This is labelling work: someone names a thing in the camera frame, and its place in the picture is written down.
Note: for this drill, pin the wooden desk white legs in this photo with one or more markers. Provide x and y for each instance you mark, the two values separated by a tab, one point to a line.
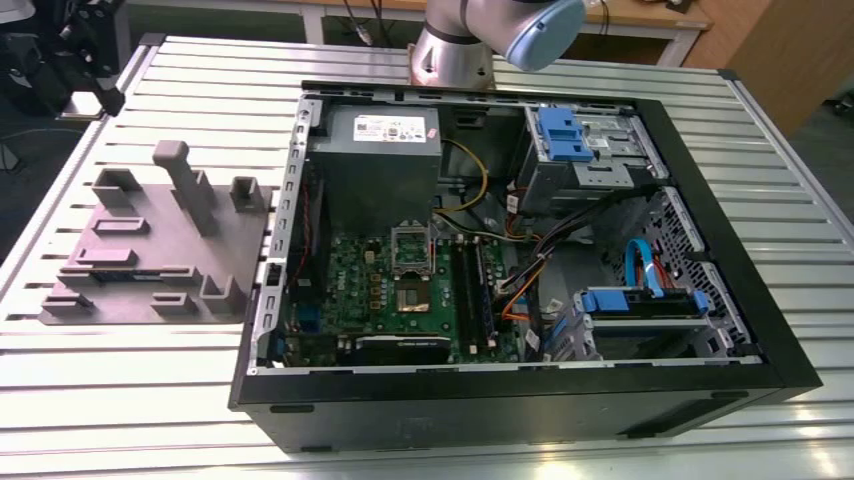
667	19

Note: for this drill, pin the RAM stick blue label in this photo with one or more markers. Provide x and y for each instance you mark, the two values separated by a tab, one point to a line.
127	276

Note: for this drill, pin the black RAM slot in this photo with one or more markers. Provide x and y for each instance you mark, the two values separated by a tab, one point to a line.
460	290

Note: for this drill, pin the silver disk bay frame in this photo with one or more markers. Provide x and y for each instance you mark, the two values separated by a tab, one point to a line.
647	323

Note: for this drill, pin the grey parts rack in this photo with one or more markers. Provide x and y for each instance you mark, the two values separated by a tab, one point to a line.
167	250

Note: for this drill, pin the black table corner cap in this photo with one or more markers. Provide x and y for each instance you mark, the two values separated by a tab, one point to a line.
728	75
153	39

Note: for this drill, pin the black open PC case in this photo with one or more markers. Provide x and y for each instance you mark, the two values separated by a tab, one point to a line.
534	415

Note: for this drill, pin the hard disk in blue carrier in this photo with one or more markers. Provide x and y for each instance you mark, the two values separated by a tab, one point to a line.
603	302

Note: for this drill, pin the CPU socket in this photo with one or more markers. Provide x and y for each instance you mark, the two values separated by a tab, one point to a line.
414	298

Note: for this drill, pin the wooden cabinet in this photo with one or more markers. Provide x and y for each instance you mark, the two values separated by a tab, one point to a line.
787	60

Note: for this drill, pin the black graphics card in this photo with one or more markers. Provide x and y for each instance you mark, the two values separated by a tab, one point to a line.
400	350

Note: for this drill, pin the blue drive bay carrier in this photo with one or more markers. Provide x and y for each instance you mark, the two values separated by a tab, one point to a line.
563	135

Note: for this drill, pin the silver drive cage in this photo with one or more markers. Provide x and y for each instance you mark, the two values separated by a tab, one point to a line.
554	185

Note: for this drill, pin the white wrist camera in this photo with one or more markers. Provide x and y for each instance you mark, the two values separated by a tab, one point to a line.
15	10

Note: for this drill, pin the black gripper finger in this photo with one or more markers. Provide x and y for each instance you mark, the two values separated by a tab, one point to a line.
112	97

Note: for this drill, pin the green motherboard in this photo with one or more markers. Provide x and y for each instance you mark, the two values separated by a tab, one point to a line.
360	300

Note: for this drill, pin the grey power supply unit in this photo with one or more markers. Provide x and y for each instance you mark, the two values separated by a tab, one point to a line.
374	185

